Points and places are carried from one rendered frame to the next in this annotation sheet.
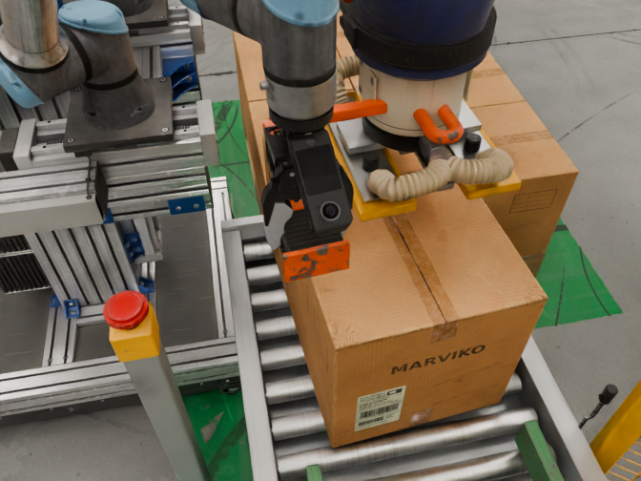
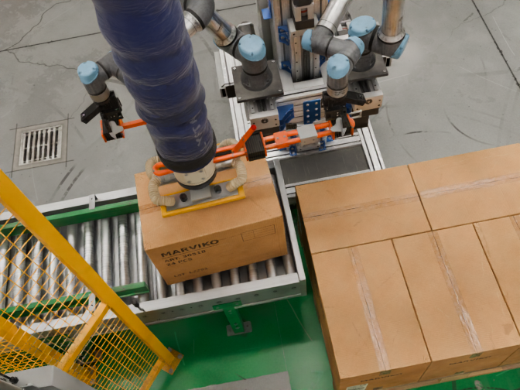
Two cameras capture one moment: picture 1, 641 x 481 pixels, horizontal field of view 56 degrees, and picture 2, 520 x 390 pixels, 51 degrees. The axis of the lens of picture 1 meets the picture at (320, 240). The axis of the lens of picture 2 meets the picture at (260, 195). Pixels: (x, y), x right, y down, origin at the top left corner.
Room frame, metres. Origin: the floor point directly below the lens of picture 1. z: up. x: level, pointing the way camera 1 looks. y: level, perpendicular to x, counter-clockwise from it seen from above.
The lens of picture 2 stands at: (1.37, -1.34, 2.95)
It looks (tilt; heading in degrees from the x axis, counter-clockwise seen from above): 59 degrees down; 102
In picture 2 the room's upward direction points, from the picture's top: 11 degrees counter-clockwise
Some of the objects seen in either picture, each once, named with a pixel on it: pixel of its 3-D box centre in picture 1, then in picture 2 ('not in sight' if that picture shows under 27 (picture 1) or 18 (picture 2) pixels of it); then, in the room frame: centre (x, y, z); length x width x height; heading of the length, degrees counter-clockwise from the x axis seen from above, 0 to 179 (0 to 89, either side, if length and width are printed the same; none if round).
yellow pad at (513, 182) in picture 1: (455, 125); (201, 195); (0.91, -0.25, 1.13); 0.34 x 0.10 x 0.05; 15
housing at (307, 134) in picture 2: not in sight; (306, 134); (1.33, -0.04, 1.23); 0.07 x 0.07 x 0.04; 15
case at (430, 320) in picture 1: (380, 267); (213, 215); (0.88, -0.14, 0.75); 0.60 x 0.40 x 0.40; 16
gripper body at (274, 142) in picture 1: (300, 142); (107, 105); (0.55, 0.02, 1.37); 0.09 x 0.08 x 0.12; 15
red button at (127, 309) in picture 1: (127, 312); not in sight; (0.56, 0.31, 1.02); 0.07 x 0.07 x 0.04
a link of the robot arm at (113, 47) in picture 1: (95, 39); (251, 53); (1.09, 0.44, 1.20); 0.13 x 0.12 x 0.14; 139
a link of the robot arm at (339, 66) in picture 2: not in sight; (338, 71); (1.45, 0.00, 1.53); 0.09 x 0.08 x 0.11; 62
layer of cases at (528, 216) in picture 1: (376, 129); (431, 265); (1.94, -0.22, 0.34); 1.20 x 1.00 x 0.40; 12
